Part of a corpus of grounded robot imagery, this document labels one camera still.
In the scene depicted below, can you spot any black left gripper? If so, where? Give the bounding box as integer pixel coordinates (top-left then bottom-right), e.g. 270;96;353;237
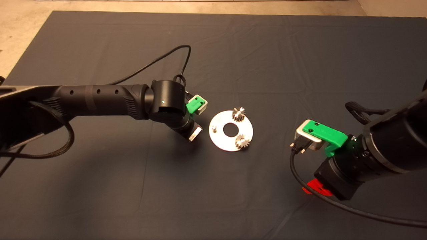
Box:
176;119;203;142

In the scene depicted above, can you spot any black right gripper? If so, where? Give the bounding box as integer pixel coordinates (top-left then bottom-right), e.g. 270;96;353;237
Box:
302;136;369;200

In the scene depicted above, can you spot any round metal carrier plate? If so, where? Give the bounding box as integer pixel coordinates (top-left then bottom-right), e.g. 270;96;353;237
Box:
209;110;254;152

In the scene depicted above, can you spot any dark grey table cloth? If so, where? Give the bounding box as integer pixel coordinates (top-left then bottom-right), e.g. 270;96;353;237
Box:
0;10;427;240

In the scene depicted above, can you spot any left wrist green camera mount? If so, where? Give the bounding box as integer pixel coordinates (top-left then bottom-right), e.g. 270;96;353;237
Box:
186;95;204;115

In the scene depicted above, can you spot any wrist green camera mount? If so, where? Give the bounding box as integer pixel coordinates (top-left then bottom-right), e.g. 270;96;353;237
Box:
186;95;204;115
307;122;348;158

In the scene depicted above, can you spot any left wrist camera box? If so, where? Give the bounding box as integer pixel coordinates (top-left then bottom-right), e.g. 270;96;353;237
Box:
195;95;208;115

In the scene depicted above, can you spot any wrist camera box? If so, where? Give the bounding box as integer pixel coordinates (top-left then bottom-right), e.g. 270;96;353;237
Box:
195;95;208;115
291;119;323;154

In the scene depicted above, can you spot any right wrist camera black cable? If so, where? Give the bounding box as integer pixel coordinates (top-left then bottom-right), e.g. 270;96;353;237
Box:
290;147;427;229

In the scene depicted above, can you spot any wrist camera black cable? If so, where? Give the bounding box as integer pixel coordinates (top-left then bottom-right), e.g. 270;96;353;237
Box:
290;147;427;229
107;45;192;85

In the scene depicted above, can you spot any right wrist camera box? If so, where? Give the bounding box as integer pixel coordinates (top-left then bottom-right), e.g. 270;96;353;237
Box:
291;119;323;154

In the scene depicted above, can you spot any right wrist green camera mount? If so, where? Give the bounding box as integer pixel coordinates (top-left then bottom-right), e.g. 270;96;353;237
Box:
307;122;348;158

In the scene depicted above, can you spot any left wrist camera black cable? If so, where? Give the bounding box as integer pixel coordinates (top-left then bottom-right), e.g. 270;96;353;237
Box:
107;45;192;85

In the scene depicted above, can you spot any black cable strap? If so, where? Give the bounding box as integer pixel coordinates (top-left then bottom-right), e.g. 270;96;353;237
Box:
345;101;390;125

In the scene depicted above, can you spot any black braided cable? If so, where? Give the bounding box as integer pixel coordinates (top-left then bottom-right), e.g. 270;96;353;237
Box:
0;100;74;159

